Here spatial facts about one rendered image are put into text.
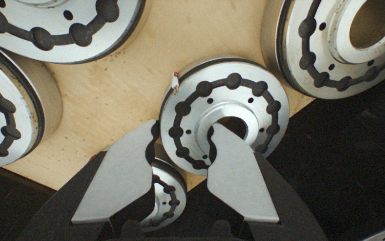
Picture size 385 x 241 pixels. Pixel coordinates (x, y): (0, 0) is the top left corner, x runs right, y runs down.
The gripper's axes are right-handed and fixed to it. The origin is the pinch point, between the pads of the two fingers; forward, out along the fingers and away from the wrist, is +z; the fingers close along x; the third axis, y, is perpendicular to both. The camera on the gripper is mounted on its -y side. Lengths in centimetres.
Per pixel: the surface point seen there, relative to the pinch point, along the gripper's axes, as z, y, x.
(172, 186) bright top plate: -0.8, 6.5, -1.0
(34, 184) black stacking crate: 0.6, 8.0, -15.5
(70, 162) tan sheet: 1.2, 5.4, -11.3
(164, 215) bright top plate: -1.0, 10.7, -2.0
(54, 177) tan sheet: 1.0, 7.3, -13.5
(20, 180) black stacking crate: 0.4, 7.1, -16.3
